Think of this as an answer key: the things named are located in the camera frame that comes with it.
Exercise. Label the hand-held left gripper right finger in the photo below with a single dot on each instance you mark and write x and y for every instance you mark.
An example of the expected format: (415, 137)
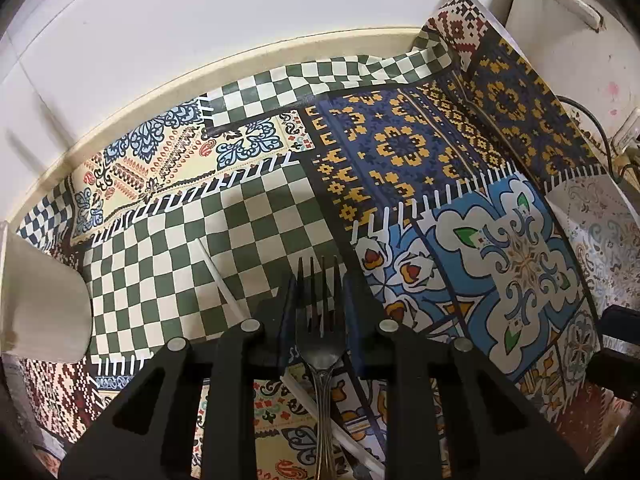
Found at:
(353, 320)

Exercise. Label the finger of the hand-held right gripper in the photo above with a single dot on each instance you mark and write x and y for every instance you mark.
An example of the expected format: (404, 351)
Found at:
(617, 360)

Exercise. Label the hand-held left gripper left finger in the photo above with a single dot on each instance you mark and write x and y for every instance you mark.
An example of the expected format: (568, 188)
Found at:
(285, 310)

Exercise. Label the silver metal fork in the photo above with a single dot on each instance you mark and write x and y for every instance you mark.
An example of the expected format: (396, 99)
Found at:
(320, 340)

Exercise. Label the white cup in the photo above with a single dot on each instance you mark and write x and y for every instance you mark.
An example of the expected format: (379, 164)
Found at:
(40, 300)

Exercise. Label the patterned patchwork tablecloth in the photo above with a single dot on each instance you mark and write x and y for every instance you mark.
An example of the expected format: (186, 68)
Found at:
(400, 150)

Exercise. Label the white power strip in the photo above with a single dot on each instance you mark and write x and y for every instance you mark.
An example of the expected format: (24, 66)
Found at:
(629, 135)

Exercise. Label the white appliance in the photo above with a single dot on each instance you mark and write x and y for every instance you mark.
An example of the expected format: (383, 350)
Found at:
(555, 10)

